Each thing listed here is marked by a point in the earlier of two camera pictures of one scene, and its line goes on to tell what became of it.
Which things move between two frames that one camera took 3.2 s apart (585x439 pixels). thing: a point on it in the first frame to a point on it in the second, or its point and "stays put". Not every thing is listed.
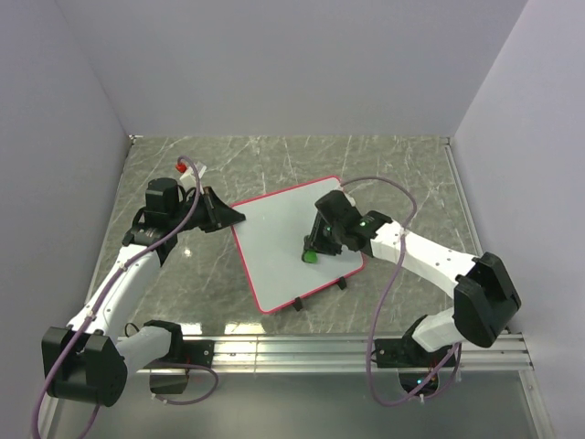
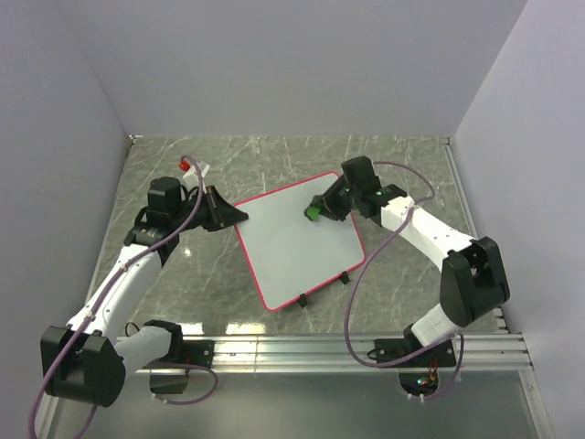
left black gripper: x=218 y=214 stays put
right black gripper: x=315 y=241 to x=330 y=198
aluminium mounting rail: x=502 y=353 stays put
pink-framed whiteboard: x=271 y=240 stays put
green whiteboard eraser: x=310 y=257 to x=312 y=213
